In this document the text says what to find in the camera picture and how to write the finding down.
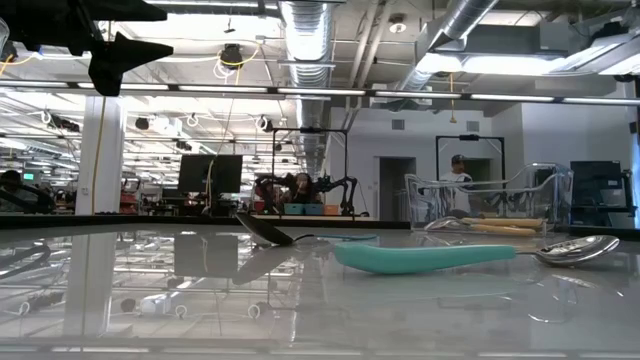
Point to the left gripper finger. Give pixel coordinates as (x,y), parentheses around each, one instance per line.
(130,11)
(115,60)

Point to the clear plastic container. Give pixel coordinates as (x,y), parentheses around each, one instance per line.
(560,200)

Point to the background black robot arm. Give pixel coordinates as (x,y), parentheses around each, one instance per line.
(270,190)
(345,187)

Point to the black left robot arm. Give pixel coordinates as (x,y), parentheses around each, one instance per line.
(10,25)

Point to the white structural column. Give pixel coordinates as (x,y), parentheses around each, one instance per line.
(100,160)

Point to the black ceiling device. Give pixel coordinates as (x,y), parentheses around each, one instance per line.
(231,55)

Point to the red equipment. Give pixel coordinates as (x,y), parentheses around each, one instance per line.
(129,200)

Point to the black computer monitor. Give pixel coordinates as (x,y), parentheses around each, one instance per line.
(200,172)

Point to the green exit sign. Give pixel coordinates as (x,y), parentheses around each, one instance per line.
(28,176)

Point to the person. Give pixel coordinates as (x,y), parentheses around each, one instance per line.
(301,187)
(456,187)
(17,195)

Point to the LED light bar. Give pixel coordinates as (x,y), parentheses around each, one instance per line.
(320,91)

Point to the teal storage bin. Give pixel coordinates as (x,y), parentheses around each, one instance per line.
(294,209)

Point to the blue storage bin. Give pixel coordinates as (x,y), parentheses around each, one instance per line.
(314,209)

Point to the orange storage bin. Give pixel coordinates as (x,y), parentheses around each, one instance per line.
(332,209)

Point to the black cabinet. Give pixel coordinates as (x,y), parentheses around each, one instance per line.
(600,190)

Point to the black table frame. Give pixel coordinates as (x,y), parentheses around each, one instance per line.
(100,220)

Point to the silver spiral air duct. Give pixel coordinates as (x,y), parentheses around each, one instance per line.
(450,30)
(307,40)

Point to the black rig frame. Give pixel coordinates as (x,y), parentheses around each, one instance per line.
(310,129)
(470,136)

